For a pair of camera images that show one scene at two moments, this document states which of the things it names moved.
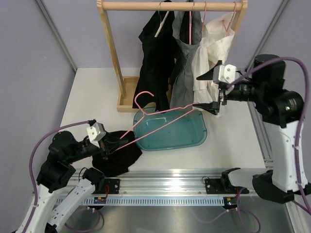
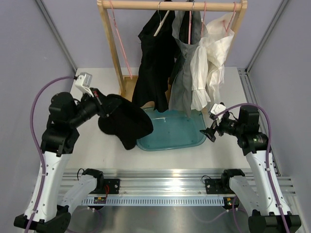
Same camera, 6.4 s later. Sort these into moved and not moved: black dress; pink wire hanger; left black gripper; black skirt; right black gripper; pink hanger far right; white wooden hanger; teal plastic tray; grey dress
Moved: right black gripper; black skirt; left black gripper; pink wire hanger
Not moved: teal plastic tray; black dress; white wooden hanger; pink hanger far right; grey dress
